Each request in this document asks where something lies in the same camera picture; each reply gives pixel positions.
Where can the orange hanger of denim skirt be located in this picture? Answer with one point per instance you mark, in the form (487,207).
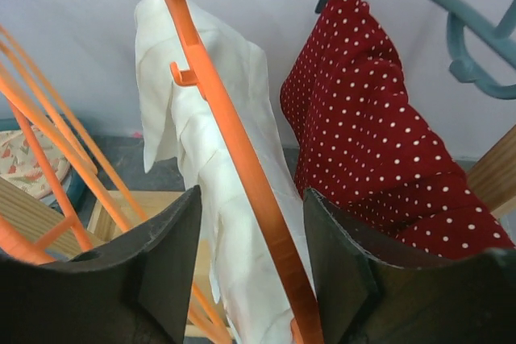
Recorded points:
(29,227)

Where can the teal tub with clothes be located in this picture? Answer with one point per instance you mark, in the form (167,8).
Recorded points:
(20,167)

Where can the white garment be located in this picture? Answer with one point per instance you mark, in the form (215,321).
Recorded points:
(179,124)

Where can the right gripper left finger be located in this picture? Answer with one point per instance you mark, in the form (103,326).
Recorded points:
(134,289)

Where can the red dotted garment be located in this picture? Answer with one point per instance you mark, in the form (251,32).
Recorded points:
(366,149)

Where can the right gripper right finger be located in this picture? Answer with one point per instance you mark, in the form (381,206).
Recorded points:
(371,288)

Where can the orange hanger of white garment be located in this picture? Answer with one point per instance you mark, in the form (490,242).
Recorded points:
(203,74)

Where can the grey-blue clothes hanger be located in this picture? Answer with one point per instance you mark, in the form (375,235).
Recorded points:
(463,67)

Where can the peach hanger of floral garment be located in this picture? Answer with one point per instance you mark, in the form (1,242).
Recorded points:
(60,287)

